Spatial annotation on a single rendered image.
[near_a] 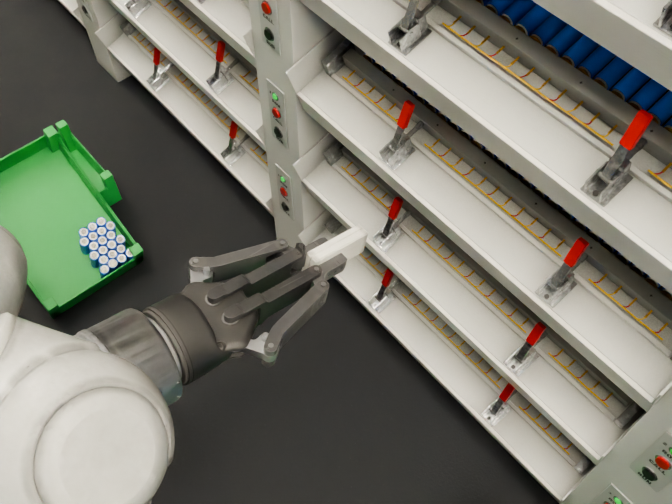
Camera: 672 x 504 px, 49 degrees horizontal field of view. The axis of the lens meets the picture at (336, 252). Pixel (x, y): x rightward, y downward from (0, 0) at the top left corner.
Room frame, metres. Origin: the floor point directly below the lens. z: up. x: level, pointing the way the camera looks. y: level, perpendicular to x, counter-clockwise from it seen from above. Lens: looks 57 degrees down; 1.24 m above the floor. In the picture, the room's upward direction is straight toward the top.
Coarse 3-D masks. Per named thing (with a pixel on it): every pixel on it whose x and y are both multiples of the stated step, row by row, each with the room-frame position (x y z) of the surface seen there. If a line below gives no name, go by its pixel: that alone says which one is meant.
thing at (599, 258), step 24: (360, 72) 0.76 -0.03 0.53; (384, 96) 0.72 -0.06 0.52; (408, 96) 0.70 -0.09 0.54; (432, 120) 0.66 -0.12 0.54; (456, 144) 0.62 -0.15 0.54; (480, 168) 0.59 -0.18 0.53; (504, 192) 0.56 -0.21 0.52; (528, 192) 0.54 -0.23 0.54; (552, 216) 0.51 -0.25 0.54; (600, 264) 0.45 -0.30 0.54; (624, 264) 0.44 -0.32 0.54; (600, 288) 0.43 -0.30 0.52; (624, 288) 0.42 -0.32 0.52; (648, 288) 0.41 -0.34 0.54; (648, 312) 0.39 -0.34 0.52
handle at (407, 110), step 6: (408, 102) 0.65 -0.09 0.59; (402, 108) 0.65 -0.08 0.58; (408, 108) 0.64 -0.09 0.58; (402, 114) 0.64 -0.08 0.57; (408, 114) 0.64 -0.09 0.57; (402, 120) 0.64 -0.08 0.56; (408, 120) 0.64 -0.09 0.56; (402, 126) 0.64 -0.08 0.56; (396, 132) 0.64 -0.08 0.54; (402, 132) 0.63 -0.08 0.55; (396, 138) 0.64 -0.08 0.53; (396, 144) 0.63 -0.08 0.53; (402, 144) 0.64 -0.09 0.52
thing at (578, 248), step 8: (576, 240) 0.45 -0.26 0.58; (584, 240) 0.45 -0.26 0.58; (576, 248) 0.44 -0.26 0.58; (584, 248) 0.44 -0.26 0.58; (568, 256) 0.44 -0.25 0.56; (576, 256) 0.44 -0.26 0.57; (568, 264) 0.43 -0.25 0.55; (560, 272) 0.43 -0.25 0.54; (568, 272) 0.43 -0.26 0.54; (552, 280) 0.43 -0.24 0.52; (560, 280) 0.43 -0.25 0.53
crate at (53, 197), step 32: (0, 160) 0.91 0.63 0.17; (32, 160) 0.95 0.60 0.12; (64, 160) 0.97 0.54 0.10; (0, 192) 0.88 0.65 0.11; (32, 192) 0.89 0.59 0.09; (64, 192) 0.90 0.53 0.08; (96, 192) 0.88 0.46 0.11; (0, 224) 0.82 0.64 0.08; (32, 224) 0.83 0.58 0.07; (64, 224) 0.84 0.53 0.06; (32, 256) 0.77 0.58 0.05; (64, 256) 0.78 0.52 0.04; (32, 288) 0.69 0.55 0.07; (64, 288) 0.72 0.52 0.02; (96, 288) 0.72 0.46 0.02
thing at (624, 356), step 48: (336, 48) 0.79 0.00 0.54; (336, 96) 0.74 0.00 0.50; (384, 144) 0.66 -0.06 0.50; (432, 144) 0.65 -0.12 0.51; (432, 192) 0.58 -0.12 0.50; (480, 192) 0.57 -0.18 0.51; (480, 240) 0.51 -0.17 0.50; (528, 288) 0.44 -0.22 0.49; (576, 288) 0.43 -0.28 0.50; (576, 336) 0.38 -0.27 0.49; (624, 336) 0.37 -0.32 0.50; (624, 384) 0.33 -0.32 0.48
